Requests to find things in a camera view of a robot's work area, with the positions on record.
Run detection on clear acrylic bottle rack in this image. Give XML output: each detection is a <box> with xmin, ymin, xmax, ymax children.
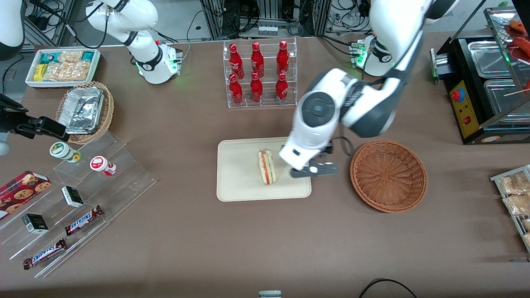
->
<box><xmin>222</xmin><ymin>37</ymin><xmax>298</xmax><ymax>109</ymax></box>

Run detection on small clear cracker bag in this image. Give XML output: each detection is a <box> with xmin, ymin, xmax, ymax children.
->
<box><xmin>58</xmin><ymin>50</ymin><xmax>84</xmax><ymax>64</ymax></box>

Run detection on stacked aluminium foil containers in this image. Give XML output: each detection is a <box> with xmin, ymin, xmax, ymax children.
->
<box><xmin>58</xmin><ymin>87</ymin><xmax>105</xmax><ymax>135</ymax></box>

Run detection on Snickers chocolate bar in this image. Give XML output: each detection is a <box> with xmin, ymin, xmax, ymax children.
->
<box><xmin>22</xmin><ymin>238</ymin><xmax>67</xmax><ymax>270</ymax></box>
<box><xmin>64</xmin><ymin>205</ymin><xmax>104</xmax><ymax>237</ymax></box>

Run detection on red plaid cookie box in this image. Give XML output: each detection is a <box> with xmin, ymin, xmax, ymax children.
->
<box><xmin>0</xmin><ymin>170</ymin><xmax>52</xmax><ymax>221</ymax></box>

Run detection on black cable loop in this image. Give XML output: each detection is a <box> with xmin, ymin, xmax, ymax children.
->
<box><xmin>358</xmin><ymin>278</ymin><xmax>419</xmax><ymax>298</ymax></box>

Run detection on red label yogurt bottle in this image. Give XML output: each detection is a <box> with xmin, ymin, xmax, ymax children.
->
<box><xmin>89</xmin><ymin>156</ymin><xmax>118</xmax><ymax>177</ymax></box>

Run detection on triangular sandwich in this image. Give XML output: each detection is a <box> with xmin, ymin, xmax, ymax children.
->
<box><xmin>257</xmin><ymin>149</ymin><xmax>277</xmax><ymax>186</ymax></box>

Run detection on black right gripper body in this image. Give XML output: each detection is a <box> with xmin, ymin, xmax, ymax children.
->
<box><xmin>0</xmin><ymin>94</ymin><xmax>42</xmax><ymax>134</ymax></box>

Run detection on clear acrylic stepped shelf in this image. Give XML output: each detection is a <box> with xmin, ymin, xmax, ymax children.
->
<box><xmin>0</xmin><ymin>131</ymin><xmax>157</xmax><ymax>279</ymax></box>

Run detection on black hot food display machine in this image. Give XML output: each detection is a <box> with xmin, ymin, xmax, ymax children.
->
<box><xmin>430</xmin><ymin>6</ymin><xmax>530</xmax><ymax>145</ymax></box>

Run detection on light oval wicker basket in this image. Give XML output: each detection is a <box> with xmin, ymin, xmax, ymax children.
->
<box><xmin>55</xmin><ymin>81</ymin><xmax>115</xmax><ymax>145</ymax></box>

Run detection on large clear cracker bag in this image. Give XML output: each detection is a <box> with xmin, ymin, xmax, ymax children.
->
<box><xmin>43</xmin><ymin>60</ymin><xmax>91</xmax><ymax>82</ymax></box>

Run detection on cream rectangular serving tray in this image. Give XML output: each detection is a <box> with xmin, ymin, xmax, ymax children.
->
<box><xmin>217</xmin><ymin>136</ymin><xmax>312</xmax><ymax>202</ymax></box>

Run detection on white rectangular snack bin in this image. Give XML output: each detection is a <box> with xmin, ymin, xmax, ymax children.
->
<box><xmin>25</xmin><ymin>48</ymin><xmax>102</xmax><ymax>90</ymax></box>

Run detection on small black box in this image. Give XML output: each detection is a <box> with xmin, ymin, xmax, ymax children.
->
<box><xmin>22</xmin><ymin>213</ymin><xmax>49</xmax><ymax>235</ymax></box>
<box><xmin>61</xmin><ymin>185</ymin><xmax>85</xmax><ymax>208</ymax></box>

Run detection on brown round wicker basket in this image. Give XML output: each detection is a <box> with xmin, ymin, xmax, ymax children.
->
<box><xmin>350</xmin><ymin>139</ymin><xmax>428</xmax><ymax>214</ymax></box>

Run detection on tray of packaged snacks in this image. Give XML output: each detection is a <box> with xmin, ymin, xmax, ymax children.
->
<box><xmin>490</xmin><ymin>164</ymin><xmax>530</xmax><ymax>254</ymax></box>

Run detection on aluminium frame structure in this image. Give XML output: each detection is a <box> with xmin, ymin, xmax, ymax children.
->
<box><xmin>200</xmin><ymin>0</ymin><xmax>332</xmax><ymax>41</ymax></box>

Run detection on red cola bottle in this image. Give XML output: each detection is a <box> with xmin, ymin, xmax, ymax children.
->
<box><xmin>251</xmin><ymin>42</ymin><xmax>265</xmax><ymax>78</ymax></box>
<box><xmin>250</xmin><ymin>72</ymin><xmax>264</xmax><ymax>103</ymax></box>
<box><xmin>277</xmin><ymin>41</ymin><xmax>290</xmax><ymax>77</ymax></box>
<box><xmin>229</xmin><ymin>44</ymin><xmax>244</xmax><ymax>79</ymax></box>
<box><xmin>229</xmin><ymin>74</ymin><xmax>243</xmax><ymax>106</ymax></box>
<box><xmin>275</xmin><ymin>72</ymin><xmax>289</xmax><ymax>104</ymax></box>

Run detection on green label yogurt bottle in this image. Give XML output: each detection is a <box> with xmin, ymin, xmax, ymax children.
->
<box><xmin>49</xmin><ymin>142</ymin><xmax>82</xmax><ymax>163</ymax></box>

